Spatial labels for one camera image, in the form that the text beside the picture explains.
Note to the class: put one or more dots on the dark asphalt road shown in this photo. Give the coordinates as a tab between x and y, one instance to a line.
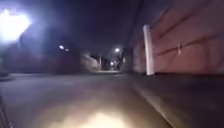
76	96

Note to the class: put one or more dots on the grey pavement strip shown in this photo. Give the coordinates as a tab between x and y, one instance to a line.
186	100

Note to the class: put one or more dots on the reddish wooden fence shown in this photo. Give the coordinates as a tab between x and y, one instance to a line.
190	43

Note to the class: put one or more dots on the street lamp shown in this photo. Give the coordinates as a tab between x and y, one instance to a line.
117	50

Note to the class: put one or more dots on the pale wall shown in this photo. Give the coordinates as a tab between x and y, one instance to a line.
89	63

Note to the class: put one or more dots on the white post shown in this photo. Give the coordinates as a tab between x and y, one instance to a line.
148	50

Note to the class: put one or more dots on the dark hedge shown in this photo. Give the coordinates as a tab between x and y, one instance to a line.
40	56

